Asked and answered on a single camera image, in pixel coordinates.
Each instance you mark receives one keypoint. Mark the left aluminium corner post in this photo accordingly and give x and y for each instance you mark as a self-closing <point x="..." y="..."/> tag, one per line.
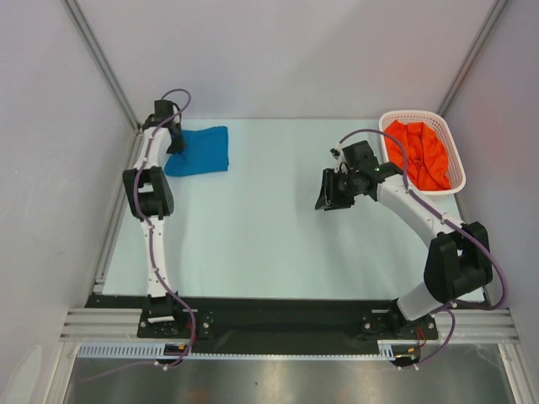
<point x="97" y="55"/>

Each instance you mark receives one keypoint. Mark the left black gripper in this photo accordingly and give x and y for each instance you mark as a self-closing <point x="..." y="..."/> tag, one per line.
<point x="179" y="145"/>

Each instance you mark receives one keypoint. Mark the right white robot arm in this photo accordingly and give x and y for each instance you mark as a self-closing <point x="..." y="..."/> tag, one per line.
<point x="457" y="261"/>

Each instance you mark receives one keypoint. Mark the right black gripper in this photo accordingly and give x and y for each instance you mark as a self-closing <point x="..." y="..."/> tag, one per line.
<point x="329" y="190"/>

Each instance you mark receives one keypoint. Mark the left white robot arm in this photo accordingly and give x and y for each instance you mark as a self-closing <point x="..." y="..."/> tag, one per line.
<point x="150" y="201"/>

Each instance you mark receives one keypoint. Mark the white slotted cable duct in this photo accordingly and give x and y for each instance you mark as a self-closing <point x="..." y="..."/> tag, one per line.
<point x="164" y="351"/>

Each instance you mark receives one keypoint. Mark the aluminium corner post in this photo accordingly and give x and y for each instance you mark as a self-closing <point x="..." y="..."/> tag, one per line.
<point x="487" y="28"/>
<point x="97" y="55"/>

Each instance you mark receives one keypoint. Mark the right aluminium corner post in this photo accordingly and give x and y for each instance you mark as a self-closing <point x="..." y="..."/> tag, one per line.
<point x="487" y="28"/>

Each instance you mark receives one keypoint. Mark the aluminium front rail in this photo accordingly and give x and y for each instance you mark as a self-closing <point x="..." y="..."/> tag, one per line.
<point x="119" y="324"/>

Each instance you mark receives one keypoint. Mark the blue t shirt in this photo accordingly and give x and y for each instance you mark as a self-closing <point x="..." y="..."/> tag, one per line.
<point x="205" y="151"/>

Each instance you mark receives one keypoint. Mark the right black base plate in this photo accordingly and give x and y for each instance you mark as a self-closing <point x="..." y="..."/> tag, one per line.
<point x="387" y="325"/>

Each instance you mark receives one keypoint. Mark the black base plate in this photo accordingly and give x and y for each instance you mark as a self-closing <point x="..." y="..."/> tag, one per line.
<point x="162" y="318"/>
<point x="387" y="325"/>

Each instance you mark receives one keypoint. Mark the orange t shirt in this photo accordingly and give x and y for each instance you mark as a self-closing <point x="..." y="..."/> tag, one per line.
<point x="427" y="158"/>

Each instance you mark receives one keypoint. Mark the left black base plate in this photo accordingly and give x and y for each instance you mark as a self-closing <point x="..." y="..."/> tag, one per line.
<point x="162" y="318"/>

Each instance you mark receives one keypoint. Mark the white plastic basket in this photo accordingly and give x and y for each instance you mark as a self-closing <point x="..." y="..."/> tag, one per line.
<point x="392" y="153"/>

